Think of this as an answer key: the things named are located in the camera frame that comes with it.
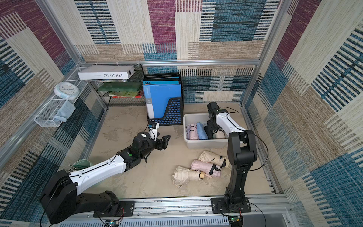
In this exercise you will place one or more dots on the white folio box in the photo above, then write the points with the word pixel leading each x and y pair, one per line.
pixel 100 72

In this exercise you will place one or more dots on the teal file folder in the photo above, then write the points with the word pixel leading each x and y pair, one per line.
pixel 161 82

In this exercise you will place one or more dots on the black wire shelf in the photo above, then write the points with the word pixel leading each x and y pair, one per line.
pixel 120 102

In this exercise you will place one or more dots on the black mesh file holder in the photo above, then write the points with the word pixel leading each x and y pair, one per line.
pixel 174 111

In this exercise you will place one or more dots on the beige umbrella front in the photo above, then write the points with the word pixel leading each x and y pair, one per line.
pixel 183 176

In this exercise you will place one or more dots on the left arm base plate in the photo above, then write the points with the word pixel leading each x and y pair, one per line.
pixel 124 208

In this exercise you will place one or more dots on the beige umbrella black stripes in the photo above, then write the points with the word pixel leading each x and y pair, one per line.
pixel 218 134

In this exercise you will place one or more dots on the blue umbrella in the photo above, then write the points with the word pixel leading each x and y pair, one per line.
pixel 201 132

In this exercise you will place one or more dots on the red book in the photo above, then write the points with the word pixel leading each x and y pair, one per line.
pixel 126 94

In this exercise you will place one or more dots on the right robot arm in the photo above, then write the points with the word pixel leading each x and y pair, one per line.
pixel 241 153

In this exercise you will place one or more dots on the purple umbrella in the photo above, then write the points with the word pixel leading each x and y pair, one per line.
pixel 188 127

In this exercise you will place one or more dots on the beige umbrella right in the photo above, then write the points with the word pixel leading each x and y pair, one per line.
pixel 208 156

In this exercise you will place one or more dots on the pale pink small umbrella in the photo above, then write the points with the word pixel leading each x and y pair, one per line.
pixel 193 132

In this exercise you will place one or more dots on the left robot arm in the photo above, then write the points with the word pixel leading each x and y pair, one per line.
pixel 65 194

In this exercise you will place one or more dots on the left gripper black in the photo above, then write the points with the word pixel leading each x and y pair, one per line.
pixel 160 146

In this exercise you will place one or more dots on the light blue cloth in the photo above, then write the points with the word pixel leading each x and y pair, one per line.
pixel 64 113

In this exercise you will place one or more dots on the white round clock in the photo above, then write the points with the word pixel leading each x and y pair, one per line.
pixel 66 90

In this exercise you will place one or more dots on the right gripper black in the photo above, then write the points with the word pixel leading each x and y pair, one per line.
pixel 211 129

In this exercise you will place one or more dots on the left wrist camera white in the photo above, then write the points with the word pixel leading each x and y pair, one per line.
pixel 153 128

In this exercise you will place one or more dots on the grey plastic storage box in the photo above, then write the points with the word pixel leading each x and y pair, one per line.
pixel 194 118

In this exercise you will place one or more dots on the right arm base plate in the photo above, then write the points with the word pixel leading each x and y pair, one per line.
pixel 221 206

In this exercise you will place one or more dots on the blue clip file folder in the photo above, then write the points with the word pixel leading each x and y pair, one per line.
pixel 157 98

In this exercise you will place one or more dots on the white wire basket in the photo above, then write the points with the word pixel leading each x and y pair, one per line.
pixel 45 117

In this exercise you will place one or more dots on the mint green pen cup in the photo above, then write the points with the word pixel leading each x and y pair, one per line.
pixel 79 165

